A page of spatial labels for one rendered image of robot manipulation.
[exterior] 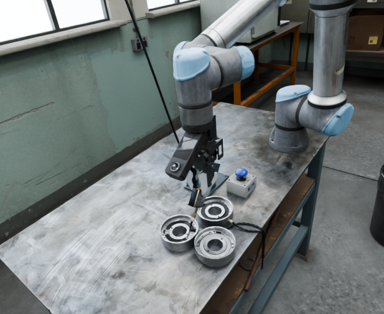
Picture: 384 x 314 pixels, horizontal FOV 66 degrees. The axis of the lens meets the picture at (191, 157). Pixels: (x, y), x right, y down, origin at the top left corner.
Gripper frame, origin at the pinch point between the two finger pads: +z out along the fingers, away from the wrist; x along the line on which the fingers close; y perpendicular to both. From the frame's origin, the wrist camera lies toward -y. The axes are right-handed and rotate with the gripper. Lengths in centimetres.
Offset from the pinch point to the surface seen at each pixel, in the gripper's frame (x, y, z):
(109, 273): 11.3, -24.5, 13.0
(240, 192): -2.2, 17.8, 11.2
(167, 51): 159, 167, 14
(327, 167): 3, 166, 94
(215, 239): -6.5, -3.1, 10.4
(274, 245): -10.6, 27.3, 40.0
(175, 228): 5.2, -5.6, 10.7
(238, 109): 32, 77, 13
